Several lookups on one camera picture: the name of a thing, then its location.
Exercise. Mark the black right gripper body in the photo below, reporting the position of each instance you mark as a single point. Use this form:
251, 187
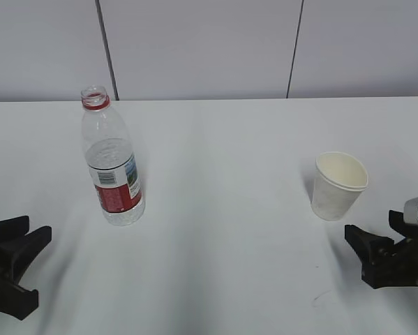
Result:
405, 271

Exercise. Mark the clear water bottle red label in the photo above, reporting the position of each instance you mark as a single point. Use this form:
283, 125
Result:
109, 155

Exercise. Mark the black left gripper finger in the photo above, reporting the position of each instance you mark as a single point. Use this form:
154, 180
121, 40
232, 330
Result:
13, 228
17, 254

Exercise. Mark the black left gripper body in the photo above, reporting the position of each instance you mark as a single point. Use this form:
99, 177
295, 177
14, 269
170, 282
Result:
15, 300

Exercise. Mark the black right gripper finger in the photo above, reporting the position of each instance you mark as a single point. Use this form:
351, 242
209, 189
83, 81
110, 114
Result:
371, 249
397, 223

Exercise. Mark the white paper cup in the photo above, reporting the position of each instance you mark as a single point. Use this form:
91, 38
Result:
339, 180

